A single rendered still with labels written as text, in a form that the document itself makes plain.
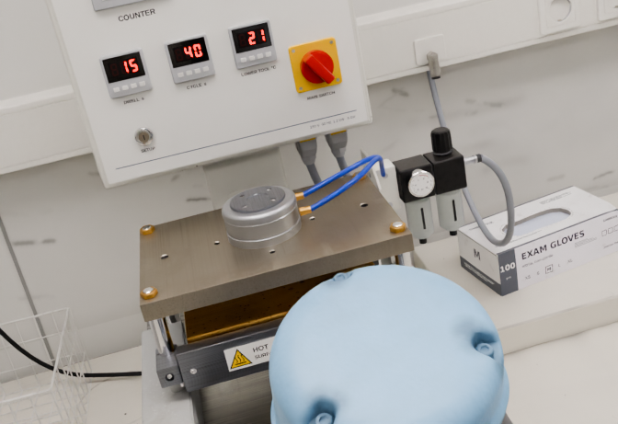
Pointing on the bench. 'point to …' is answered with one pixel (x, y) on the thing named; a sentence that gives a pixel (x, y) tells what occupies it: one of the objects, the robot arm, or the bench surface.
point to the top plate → (268, 242)
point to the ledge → (535, 295)
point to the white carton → (540, 240)
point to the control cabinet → (211, 67)
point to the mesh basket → (52, 375)
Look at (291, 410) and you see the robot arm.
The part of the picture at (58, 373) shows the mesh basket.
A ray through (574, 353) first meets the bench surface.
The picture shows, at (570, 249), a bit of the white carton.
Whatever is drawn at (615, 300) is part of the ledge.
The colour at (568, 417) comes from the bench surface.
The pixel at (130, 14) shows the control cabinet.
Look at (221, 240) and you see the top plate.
